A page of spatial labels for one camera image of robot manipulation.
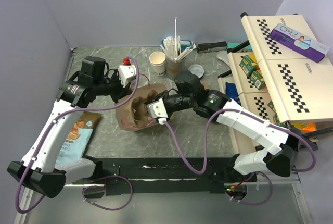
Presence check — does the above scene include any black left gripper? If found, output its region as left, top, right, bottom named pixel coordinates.
left=94, top=68, right=133, bottom=103

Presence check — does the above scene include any pink white paper bag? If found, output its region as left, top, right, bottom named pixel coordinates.
left=115, top=74, right=167, bottom=132

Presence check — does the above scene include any grey straw holder cup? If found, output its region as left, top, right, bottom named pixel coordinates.
left=165, top=57, right=186, bottom=80

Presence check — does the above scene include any brown pulp cup carrier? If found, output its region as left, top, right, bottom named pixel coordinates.
left=202, top=83, right=211, bottom=91

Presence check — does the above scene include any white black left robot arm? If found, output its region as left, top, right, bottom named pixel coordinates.
left=7, top=56, right=139, bottom=198

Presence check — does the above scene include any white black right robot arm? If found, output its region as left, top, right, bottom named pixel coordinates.
left=156, top=71, right=300, bottom=181

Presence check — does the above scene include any tall wrapped straw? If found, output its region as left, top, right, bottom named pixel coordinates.
left=174, top=16, right=178, bottom=57

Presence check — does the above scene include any stack of white paper cups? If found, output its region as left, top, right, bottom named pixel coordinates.
left=149, top=52, right=166, bottom=77

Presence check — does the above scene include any bundle of wrapped straws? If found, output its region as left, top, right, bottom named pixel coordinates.
left=160, top=36, right=197, bottom=62

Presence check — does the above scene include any blue snack packet right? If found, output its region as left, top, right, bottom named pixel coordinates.
left=225, top=82, right=241, bottom=105

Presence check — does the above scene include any blue white box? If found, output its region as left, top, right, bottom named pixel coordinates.
left=161, top=39, right=194, bottom=51

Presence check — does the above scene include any black rectangular box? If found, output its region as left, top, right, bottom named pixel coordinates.
left=196, top=41, right=227, bottom=53

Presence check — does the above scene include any brown blue snack packet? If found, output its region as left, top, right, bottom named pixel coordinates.
left=56, top=111, right=102, bottom=165

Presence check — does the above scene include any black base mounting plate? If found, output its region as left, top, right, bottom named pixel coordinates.
left=75, top=157, right=244, bottom=196

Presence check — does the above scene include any green box upper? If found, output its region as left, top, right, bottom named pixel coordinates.
left=239, top=53, right=259, bottom=77

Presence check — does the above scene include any green box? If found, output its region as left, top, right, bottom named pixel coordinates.
left=250, top=69, right=266, bottom=90
left=239, top=53, right=259, bottom=77

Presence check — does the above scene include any green box lower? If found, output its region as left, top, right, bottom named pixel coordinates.
left=250, top=69, right=266, bottom=90

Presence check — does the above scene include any cream checkered folding board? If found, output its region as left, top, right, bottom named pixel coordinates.
left=217, top=13, right=333, bottom=157

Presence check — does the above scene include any purple white R&O box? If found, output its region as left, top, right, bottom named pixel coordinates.
left=270, top=23, right=330, bottom=63

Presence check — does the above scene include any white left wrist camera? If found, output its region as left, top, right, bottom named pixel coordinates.
left=118, top=57, right=137, bottom=88

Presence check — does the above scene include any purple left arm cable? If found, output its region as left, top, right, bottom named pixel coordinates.
left=15, top=57, right=140, bottom=214

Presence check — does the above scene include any aluminium rail frame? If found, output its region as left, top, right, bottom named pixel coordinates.
left=12, top=163, right=313, bottom=224

